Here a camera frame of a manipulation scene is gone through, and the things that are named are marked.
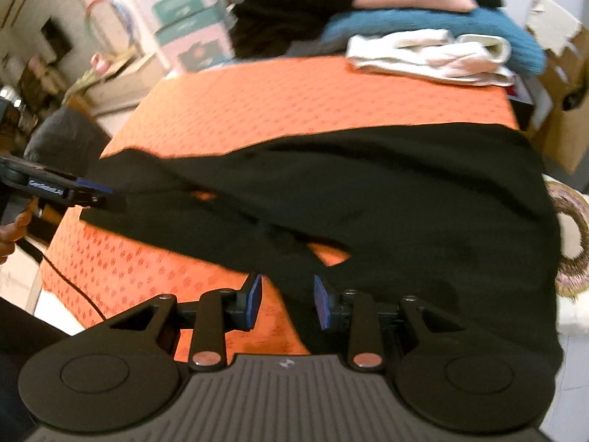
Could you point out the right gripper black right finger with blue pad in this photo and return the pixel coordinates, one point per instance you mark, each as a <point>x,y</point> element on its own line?
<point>335,307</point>

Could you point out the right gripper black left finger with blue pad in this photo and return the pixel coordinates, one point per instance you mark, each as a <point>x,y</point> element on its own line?
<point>224,307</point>

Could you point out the black garment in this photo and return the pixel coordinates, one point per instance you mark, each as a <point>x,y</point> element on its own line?
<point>456,214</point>

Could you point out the black folded clothes pile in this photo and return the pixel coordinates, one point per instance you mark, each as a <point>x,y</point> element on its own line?
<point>266,28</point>

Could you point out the person's left hand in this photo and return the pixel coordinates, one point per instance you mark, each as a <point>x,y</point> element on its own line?
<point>12,233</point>

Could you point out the orange patterned table cloth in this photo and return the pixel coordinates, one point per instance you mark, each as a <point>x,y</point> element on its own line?
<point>95,274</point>

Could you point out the white chair cushion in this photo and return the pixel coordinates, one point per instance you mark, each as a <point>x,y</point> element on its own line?
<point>572,313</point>

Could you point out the stacked teal pink boxes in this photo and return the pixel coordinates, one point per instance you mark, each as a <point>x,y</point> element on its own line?
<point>192,34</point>

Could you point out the round woven mat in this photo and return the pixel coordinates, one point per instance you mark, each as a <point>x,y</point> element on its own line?
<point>572,213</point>

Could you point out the white cream garment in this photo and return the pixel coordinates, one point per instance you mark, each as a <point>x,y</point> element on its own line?
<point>434,55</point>

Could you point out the torn cardboard box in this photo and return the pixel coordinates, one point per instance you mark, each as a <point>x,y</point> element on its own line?
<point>562,135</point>

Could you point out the teal knitted sweater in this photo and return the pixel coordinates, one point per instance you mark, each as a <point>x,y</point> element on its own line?
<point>527,58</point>

